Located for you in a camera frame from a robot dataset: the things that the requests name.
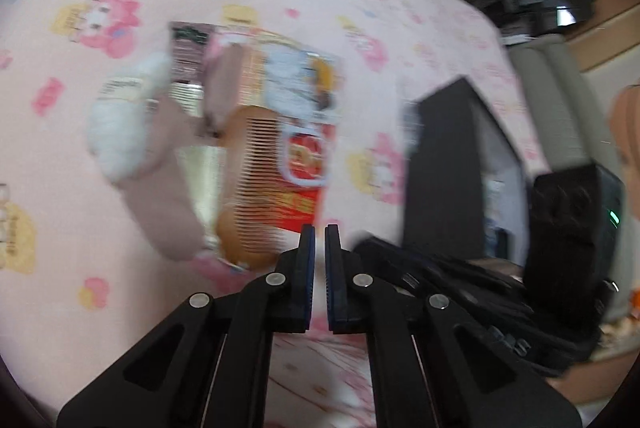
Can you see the black storage box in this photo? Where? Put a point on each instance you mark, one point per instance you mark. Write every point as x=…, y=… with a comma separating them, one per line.
x=440, y=168

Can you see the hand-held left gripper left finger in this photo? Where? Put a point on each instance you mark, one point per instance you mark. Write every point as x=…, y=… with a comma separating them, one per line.
x=306, y=270

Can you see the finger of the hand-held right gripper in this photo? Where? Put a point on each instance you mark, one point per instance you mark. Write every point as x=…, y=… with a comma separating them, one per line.
x=490, y=318
x=430, y=265

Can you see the wooden comb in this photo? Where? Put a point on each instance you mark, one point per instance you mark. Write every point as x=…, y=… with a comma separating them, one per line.
x=252, y=188

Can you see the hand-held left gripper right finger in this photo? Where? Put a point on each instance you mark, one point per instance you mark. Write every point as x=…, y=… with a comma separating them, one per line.
x=332, y=270

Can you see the pink sock with white fluff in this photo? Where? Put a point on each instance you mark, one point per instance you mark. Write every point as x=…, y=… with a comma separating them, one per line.
x=150, y=178

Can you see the peach rounded object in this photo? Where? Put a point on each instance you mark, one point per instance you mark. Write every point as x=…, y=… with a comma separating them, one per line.
x=627, y=133

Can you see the pink printed blanket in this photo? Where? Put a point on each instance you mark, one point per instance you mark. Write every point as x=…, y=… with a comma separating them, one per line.
x=100, y=188

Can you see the red and silver snack packet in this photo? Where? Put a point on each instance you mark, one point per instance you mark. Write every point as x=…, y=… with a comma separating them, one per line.
x=305, y=168

